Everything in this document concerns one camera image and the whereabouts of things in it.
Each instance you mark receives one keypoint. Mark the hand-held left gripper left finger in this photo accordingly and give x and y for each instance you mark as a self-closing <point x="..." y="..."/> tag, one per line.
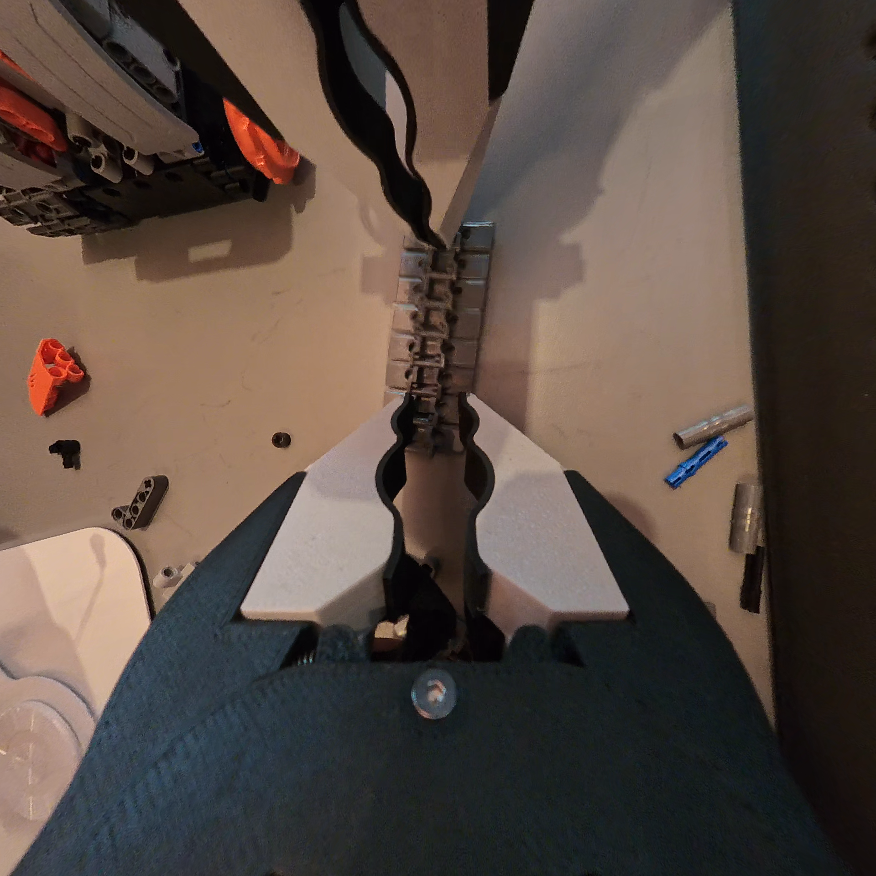
<point x="321" y="547"/>

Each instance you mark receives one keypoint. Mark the grey tube connector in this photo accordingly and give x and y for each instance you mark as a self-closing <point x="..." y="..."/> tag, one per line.
<point x="712" y="426"/>

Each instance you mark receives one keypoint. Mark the grey clip plate assembly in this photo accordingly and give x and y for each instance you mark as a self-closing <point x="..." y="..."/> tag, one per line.
<point x="469" y="328"/>

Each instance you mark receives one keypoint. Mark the black dimpled foam pad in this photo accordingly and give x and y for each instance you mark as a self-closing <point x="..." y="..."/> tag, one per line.
<point x="821" y="342"/>

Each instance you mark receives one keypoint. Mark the grey angled holed beam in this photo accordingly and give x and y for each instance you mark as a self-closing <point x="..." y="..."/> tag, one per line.
<point x="140" y="503"/>

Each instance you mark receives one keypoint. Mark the pale blue book stand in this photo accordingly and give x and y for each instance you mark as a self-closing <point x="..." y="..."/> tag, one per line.
<point x="41" y="746"/>

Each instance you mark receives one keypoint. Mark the orange plastic wedge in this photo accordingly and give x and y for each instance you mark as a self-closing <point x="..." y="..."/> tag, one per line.
<point x="55" y="376"/>

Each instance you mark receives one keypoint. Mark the grey tube with black axle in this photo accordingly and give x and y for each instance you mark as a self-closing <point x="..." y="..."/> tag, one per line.
<point x="747" y="520"/>

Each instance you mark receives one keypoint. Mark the white rounded tray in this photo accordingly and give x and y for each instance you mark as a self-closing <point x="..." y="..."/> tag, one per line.
<point x="68" y="602"/>

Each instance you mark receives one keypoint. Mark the black angled connector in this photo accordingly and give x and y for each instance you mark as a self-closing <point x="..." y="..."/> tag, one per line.
<point x="65" y="452"/>

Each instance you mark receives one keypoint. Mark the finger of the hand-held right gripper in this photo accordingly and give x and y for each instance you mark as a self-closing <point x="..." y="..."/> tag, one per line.
<point x="458" y="82"/>
<point x="274" y="55"/>

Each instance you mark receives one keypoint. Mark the pale curved panel with pins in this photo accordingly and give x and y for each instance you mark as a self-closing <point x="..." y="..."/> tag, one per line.
<point x="174" y="573"/>

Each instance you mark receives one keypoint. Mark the black toy car orange wheels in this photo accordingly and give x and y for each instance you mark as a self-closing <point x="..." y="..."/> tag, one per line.
<point x="102" y="89"/>

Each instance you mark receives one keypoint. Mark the blue plastic pin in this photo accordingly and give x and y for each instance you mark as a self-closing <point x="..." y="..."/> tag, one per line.
<point x="695" y="464"/>

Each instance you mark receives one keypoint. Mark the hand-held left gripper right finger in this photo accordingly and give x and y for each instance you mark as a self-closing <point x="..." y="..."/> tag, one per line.
<point x="547" y="547"/>

